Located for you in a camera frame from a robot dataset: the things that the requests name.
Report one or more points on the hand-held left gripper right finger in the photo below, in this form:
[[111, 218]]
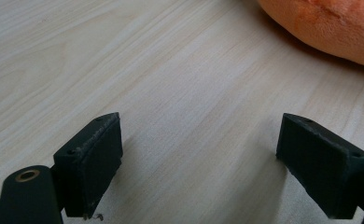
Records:
[[321, 165]]

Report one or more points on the orange plush toy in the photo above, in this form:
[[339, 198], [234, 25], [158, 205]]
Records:
[[332, 26]]

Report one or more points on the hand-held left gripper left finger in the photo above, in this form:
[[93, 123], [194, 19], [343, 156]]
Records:
[[88, 161]]

